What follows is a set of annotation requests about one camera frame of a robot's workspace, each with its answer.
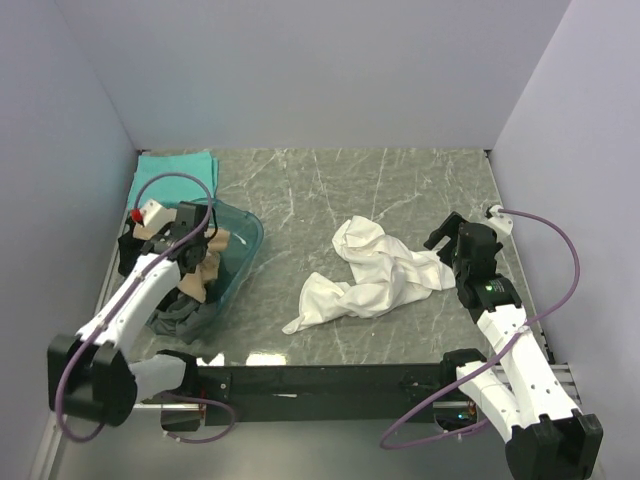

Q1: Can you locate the grey t shirt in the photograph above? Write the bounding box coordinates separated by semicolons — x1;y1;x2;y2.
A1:
147;294;217;344

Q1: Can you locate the aluminium rail frame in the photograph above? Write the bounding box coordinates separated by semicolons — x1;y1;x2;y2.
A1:
29;362;584;480

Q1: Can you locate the purple cable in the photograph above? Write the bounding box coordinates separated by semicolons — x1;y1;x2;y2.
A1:
53;172;236;445
379;209;582;450

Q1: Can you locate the beige t shirt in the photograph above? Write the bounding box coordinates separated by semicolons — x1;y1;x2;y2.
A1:
132;222;230;304

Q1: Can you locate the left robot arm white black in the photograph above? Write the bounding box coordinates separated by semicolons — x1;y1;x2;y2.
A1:
47;202;215;427

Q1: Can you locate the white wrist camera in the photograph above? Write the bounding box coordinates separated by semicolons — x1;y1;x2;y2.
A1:
485;205;513;236
130;199;177;233

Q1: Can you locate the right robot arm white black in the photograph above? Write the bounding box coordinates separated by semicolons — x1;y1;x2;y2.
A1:
424;206;604;479

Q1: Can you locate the white printed t shirt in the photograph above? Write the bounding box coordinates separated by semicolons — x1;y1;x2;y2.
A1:
282;215;455;335

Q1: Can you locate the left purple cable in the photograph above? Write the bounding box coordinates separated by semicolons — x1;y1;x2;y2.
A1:
53;172;236;445

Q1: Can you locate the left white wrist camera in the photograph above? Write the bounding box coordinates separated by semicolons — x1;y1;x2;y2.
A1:
130;199;177;233

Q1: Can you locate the clear blue plastic bin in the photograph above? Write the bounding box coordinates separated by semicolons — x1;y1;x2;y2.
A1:
159;200;264;327

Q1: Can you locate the folded teal t shirt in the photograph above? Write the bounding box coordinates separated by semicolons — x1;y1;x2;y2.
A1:
127;152;218;210

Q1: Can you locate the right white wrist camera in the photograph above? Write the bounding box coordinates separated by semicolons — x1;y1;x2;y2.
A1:
485;205;513;236

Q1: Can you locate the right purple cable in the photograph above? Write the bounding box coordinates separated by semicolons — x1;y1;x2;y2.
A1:
379;209;582;450

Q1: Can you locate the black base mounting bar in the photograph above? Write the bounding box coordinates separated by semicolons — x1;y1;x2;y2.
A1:
191;363;453;422

